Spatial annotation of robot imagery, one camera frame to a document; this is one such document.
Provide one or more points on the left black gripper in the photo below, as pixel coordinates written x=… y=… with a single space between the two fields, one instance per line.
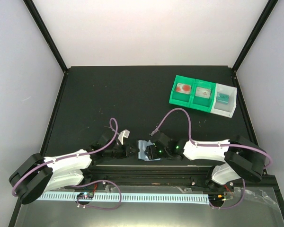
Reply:
x=125 y=153

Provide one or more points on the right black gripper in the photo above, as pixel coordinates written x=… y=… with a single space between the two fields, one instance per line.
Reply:
x=151 y=154

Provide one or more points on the black leather card holder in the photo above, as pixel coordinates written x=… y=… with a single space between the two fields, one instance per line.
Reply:
x=142 y=145

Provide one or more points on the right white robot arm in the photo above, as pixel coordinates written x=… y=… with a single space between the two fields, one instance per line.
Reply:
x=238 y=158

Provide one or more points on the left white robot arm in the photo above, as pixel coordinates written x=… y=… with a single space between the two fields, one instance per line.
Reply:
x=39 y=174

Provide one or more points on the card with red circles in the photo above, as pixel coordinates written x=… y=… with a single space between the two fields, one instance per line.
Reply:
x=183 y=88

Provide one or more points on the white card red marks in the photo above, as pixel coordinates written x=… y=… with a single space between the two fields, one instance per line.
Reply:
x=203 y=92

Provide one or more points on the teal card in bin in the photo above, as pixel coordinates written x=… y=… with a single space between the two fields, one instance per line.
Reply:
x=222 y=98

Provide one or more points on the left green bin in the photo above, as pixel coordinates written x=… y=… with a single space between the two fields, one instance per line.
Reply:
x=179 y=98

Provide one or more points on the green bin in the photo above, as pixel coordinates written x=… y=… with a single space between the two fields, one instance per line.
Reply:
x=179 y=98
x=203 y=104

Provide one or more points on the small circuit board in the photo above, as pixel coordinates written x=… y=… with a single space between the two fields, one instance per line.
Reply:
x=85 y=196

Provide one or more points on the middle green bin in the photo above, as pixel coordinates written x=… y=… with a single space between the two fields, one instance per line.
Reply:
x=203 y=104

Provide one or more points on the white bin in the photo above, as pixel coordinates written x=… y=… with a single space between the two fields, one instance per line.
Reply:
x=221 y=109

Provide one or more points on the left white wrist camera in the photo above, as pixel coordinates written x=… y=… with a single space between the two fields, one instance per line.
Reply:
x=123 y=135

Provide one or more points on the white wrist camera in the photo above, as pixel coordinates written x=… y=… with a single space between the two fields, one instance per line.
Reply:
x=153 y=132
x=123 y=135

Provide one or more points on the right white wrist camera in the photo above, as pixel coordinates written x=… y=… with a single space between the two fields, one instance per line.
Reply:
x=153 y=132

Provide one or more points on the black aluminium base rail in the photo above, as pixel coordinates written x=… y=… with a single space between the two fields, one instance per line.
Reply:
x=144 y=175

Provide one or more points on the white slotted cable duct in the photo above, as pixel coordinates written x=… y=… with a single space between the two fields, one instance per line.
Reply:
x=129 y=197

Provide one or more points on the left black frame post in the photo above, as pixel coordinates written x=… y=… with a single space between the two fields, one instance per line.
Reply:
x=30 y=5

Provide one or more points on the black frame post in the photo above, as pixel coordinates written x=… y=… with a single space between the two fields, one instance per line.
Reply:
x=30 y=5
x=266 y=12

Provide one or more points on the right black frame post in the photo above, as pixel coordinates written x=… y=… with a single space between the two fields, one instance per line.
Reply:
x=266 y=12

